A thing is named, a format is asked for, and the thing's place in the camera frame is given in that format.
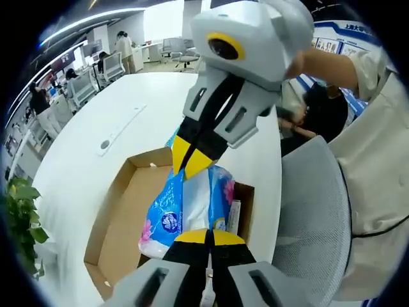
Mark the blue white tissue pack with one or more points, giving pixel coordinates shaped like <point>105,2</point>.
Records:
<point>166,204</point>

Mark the green plant in white pot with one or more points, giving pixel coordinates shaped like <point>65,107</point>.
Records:
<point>22,217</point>

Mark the white office desk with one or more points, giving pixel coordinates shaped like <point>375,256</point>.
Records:
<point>147,54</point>

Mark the white office chair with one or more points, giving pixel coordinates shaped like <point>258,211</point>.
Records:
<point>81,88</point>
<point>113,67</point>

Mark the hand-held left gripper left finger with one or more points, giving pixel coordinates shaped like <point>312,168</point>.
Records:
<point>179,275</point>

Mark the small white carton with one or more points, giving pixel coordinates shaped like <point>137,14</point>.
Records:
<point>234,214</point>

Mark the grey mesh office chair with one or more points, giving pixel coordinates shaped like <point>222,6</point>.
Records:
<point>306,208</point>

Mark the person in beige shirt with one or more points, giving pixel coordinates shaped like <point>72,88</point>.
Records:
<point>377,160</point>

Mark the long white ceiling light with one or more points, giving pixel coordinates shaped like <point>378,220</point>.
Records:
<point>64,31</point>

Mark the dark wall screen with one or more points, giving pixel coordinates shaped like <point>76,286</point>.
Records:
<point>62,62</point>

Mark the blue white display board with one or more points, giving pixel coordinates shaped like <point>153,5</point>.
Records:
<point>335,35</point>

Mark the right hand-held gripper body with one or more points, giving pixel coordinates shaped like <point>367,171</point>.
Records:
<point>265,38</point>

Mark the brown cardboard shoe box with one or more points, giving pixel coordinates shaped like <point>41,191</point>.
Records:
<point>124,204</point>

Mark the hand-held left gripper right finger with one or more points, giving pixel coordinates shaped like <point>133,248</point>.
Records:
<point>236,275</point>

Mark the person's right hand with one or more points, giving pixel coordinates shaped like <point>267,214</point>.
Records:
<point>302,65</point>

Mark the light grey swivel chair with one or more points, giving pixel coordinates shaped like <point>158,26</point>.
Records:
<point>172,48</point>
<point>187,59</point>

